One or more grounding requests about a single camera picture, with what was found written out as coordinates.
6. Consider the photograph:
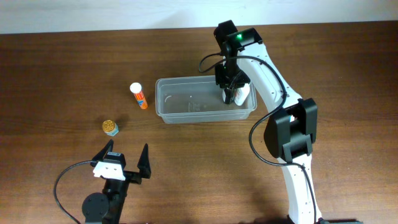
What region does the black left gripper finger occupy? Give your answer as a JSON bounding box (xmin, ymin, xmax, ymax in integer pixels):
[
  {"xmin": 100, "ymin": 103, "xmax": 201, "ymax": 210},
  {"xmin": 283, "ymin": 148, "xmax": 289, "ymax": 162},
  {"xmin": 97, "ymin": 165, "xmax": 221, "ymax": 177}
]
[
  {"xmin": 137, "ymin": 144, "xmax": 151, "ymax": 179},
  {"xmin": 91, "ymin": 139, "xmax": 114, "ymax": 162}
]

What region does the dark brown syrup bottle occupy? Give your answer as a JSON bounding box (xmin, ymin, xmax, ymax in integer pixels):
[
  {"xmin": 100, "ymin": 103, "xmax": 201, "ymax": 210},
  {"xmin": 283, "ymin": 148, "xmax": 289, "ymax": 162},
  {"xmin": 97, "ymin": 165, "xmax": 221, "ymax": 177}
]
[{"xmin": 221, "ymin": 88, "xmax": 234, "ymax": 105}]

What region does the white calamine lotion bottle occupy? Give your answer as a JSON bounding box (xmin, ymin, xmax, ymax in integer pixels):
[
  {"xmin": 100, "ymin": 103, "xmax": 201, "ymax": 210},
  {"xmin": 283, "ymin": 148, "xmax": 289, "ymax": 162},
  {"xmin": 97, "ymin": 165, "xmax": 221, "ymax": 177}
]
[{"xmin": 234, "ymin": 83, "xmax": 250, "ymax": 106}]

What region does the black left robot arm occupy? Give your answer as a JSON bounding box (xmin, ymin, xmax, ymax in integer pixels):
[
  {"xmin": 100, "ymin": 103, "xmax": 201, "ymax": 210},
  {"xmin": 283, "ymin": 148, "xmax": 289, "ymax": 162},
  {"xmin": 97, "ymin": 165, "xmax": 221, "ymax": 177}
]
[{"xmin": 81, "ymin": 140, "xmax": 151, "ymax": 223}]

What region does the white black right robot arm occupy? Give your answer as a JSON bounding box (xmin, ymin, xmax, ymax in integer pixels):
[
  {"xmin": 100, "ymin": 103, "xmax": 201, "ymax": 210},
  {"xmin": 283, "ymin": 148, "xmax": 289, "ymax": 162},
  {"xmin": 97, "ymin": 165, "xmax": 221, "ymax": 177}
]
[{"xmin": 212, "ymin": 21, "xmax": 327, "ymax": 223}]

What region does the clear plastic container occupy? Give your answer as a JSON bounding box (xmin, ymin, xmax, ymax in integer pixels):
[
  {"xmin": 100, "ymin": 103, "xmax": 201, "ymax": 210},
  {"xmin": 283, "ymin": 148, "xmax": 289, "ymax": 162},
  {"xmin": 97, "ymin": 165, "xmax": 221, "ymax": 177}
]
[{"xmin": 155, "ymin": 75, "xmax": 257, "ymax": 124}]

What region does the small gold-lid jar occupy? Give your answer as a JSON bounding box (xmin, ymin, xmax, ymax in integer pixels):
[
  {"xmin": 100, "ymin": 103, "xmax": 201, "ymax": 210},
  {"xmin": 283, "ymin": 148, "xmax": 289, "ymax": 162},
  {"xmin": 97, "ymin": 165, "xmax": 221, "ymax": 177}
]
[{"xmin": 102, "ymin": 120, "xmax": 119, "ymax": 136}]

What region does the orange effervescent tablet tube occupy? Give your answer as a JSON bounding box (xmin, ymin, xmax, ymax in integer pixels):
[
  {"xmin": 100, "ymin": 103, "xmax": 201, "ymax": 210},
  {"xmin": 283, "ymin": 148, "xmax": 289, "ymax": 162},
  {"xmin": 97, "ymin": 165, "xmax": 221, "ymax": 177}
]
[{"xmin": 129, "ymin": 82, "xmax": 148, "ymax": 110}]

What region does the black right camera cable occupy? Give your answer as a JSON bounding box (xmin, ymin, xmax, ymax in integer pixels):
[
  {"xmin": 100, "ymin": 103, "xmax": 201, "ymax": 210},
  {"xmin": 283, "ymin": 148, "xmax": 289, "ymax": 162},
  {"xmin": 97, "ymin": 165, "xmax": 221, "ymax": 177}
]
[{"xmin": 198, "ymin": 52, "xmax": 318, "ymax": 224}]

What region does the black camera cable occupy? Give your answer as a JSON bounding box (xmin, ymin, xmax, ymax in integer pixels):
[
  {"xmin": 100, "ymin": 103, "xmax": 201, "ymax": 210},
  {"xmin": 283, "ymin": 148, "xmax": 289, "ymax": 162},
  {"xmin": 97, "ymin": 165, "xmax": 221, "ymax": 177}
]
[
  {"xmin": 198, "ymin": 52, "xmax": 318, "ymax": 224},
  {"xmin": 53, "ymin": 160, "xmax": 94, "ymax": 224}
]

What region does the black left camera cable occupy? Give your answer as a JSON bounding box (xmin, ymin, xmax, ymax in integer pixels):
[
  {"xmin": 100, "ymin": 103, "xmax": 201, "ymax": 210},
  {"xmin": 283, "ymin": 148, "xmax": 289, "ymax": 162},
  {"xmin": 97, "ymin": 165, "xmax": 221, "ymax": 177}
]
[{"xmin": 53, "ymin": 160, "xmax": 94, "ymax": 224}]

